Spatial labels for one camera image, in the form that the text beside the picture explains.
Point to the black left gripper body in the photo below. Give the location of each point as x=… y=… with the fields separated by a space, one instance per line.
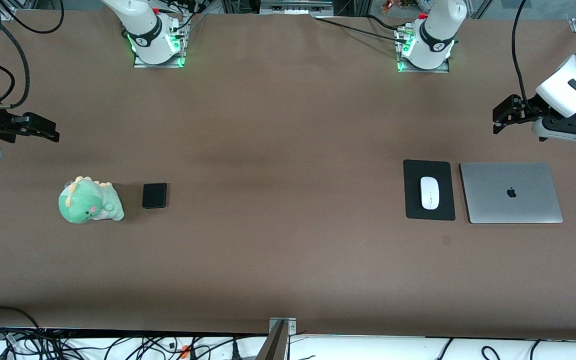
x=532 y=107

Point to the white computer mouse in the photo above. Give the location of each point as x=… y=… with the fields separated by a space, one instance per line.
x=430 y=192

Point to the black phone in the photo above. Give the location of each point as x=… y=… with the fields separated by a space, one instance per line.
x=154 y=195

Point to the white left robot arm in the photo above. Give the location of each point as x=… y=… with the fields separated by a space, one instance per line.
x=435 y=35

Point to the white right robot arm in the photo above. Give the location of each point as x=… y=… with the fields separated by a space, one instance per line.
x=145 y=30

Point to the black mouse pad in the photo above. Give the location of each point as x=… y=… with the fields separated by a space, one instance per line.
x=413 y=200

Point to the silver laptop with apple logo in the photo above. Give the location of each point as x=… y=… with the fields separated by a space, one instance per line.
x=510 y=192

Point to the green dinosaur plush toy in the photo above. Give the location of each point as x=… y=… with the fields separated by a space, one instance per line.
x=88 y=202

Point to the grey metal box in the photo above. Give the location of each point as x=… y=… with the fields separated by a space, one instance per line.
x=295 y=7

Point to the small orange connector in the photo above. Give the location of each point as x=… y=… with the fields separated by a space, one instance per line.
x=185 y=351

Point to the white board beside table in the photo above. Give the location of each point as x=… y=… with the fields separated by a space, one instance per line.
x=368 y=350

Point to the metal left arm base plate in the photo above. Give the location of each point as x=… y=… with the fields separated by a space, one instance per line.
x=443 y=67

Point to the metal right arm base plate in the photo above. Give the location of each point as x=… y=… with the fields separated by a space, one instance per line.
x=140 y=64

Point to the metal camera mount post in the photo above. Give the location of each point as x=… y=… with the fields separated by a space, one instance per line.
x=275 y=340

